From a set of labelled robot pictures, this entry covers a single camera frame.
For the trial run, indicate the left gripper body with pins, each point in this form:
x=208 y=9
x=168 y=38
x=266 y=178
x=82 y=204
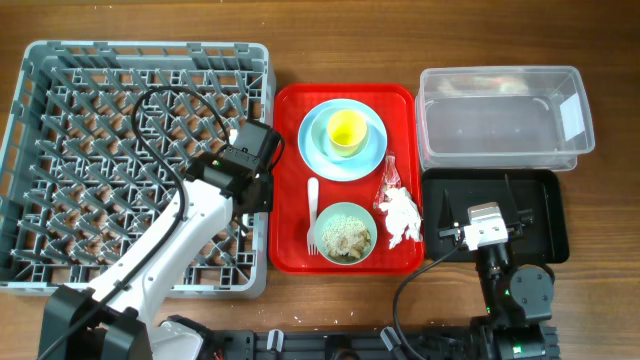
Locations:
x=264 y=200

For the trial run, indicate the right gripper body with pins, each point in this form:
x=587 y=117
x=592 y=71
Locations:
x=515 y=232

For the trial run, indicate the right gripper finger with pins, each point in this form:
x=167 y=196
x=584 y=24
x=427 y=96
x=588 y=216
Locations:
x=448 y=226
x=513 y=203

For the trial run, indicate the white tissue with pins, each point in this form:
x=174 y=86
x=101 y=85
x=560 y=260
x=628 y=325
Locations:
x=403 y=220

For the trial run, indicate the red snack wrapper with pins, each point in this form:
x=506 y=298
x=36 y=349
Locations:
x=390 y=180

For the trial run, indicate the white plastic fork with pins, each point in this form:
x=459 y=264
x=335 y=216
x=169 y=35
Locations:
x=312 y=196

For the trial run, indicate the green bowl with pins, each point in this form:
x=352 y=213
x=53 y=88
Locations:
x=348 y=209

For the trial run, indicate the food scraps and rice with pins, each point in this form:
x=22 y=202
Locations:
x=346 y=237

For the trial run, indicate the yellow plastic cup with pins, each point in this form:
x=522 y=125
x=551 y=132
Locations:
x=346 y=131

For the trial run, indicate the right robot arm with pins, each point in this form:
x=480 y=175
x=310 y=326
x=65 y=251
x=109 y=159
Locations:
x=518 y=297

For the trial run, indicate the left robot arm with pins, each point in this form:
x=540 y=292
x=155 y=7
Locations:
x=113 y=317

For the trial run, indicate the grey dishwasher rack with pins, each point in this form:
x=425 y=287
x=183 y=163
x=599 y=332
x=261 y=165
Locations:
x=96 y=129

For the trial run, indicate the black plastic tray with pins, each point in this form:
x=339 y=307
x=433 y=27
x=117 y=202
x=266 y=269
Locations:
x=546 y=241

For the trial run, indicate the clear plastic bin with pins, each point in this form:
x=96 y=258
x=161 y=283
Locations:
x=503 y=117

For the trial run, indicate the light blue plate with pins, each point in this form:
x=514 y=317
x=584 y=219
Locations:
x=353 y=168

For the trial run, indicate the red plastic tray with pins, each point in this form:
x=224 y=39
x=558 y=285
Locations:
x=289 y=220

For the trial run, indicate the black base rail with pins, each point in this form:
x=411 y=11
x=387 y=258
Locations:
x=430 y=343

